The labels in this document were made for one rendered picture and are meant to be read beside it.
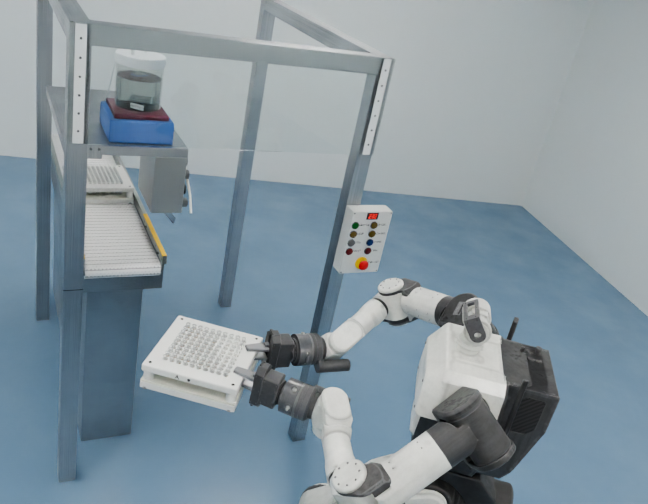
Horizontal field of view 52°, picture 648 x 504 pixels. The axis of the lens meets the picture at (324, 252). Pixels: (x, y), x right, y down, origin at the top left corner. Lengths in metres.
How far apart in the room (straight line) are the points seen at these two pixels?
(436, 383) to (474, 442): 0.18
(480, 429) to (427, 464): 0.13
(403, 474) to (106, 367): 1.62
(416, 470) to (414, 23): 4.63
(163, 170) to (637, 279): 3.97
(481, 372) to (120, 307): 1.50
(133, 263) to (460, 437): 1.39
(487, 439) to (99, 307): 1.62
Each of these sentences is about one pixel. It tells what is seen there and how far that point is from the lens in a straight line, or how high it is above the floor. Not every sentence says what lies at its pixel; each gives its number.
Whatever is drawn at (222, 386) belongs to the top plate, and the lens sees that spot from 1.67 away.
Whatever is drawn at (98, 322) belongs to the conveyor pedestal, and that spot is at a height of 0.58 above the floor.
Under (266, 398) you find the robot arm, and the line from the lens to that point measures 1.69.
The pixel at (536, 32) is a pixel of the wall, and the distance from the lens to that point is 6.18.
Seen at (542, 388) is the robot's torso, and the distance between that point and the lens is 1.62.
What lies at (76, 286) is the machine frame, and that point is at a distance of 2.32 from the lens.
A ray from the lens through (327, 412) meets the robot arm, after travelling 1.59.
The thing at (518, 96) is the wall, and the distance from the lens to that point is 6.26.
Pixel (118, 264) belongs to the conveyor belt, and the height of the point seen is 0.89.
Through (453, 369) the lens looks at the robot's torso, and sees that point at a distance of 1.56.
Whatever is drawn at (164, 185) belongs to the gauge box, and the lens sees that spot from 2.27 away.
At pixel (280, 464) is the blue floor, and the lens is 2.98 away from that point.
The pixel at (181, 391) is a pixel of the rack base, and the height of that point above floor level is 0.98.
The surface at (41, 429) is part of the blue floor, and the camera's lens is 3.08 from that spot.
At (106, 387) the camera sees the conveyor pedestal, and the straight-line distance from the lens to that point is 2.85.
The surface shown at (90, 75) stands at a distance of 2.04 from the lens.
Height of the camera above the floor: 2.07
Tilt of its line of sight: 26 degrees down
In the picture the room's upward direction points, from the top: 12 degrees clockwise
